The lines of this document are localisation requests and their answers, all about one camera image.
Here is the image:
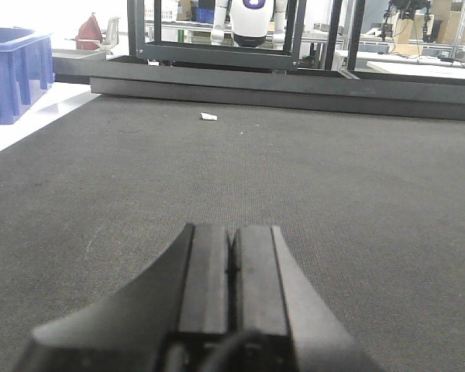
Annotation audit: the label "cardboard boxes on bench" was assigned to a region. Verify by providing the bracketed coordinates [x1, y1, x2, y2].
[391, 1, 465, 47]

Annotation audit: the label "white paper scrap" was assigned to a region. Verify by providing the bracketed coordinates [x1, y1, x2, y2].
[200, 112, 218, 121]

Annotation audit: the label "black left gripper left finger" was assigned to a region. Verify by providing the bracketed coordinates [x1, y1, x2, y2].
[13, 224, 229, 371]

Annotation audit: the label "white humanoid robot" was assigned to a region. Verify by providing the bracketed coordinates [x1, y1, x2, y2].
[210, 0, 288, 50]

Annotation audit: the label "black robot arms on stand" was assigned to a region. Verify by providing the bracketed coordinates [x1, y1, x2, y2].
[379, 0, 432, 42]

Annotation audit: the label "dark grey table mat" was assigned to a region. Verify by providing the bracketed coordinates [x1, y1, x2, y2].
[0, 97, 465, 371]

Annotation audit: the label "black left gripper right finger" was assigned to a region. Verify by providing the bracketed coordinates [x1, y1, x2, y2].
[233, 225, 382, 371]

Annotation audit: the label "red backpack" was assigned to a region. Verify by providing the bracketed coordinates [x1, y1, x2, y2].
[75, 12, 102, 50]

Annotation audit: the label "black metal frame rack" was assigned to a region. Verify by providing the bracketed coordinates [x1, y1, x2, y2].
[53, 1, 465, 121]

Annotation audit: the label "white workbench table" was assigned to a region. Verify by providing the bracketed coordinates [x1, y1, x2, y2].
[367, 61, 465, 80]

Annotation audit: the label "blue plastic crate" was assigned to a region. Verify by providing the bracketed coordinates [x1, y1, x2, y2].
[0, 27, 55, 125]

